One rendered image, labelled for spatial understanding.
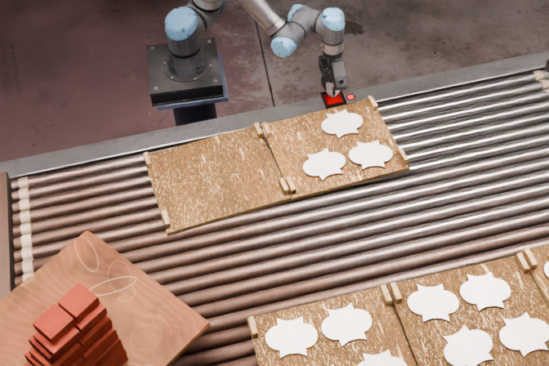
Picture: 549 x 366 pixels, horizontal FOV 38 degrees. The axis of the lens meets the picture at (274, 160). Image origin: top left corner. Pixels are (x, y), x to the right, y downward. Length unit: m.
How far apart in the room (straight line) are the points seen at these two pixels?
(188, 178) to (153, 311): 0.58
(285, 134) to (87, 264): 0.83
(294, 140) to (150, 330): 0.89
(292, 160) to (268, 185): 0.14
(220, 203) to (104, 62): 2.20
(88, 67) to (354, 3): 1.61
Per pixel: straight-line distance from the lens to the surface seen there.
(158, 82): 2.97
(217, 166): 2.64
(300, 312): 2.28
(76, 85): 4.49
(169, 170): 2.65
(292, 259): 2.41
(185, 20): 2.86
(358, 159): 2.63
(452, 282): 2.37
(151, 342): 2.16
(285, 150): 2.67
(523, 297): 2.39
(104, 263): 2.33
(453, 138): 2.78
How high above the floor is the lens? 2.89
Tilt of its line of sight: 48 degrees down
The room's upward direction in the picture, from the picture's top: 3 degrees counter-clockwise
